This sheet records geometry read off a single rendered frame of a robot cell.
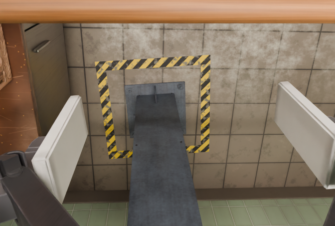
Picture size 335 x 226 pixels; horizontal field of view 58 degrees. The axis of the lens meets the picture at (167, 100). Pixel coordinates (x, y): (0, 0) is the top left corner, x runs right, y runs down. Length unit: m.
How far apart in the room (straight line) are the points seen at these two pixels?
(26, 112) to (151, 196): 0.49
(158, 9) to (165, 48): 1.25
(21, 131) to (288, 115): 1.01
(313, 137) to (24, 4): 0.26
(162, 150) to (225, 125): 0.70
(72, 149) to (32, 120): 0.92
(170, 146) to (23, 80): 0.56
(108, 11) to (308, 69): 1.57
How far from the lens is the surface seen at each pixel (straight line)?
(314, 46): 1.77
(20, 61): 1.03
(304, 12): 0.33
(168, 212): 0.90
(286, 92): 0.20
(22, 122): 1.12
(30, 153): 0.17
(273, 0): 0.32
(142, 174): 1.03
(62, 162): 0.16
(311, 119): 0.17
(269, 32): 1.64
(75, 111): 0.19
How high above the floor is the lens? 1.49
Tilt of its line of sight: 66 degrees down
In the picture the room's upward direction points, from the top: 171 degrees clockwise
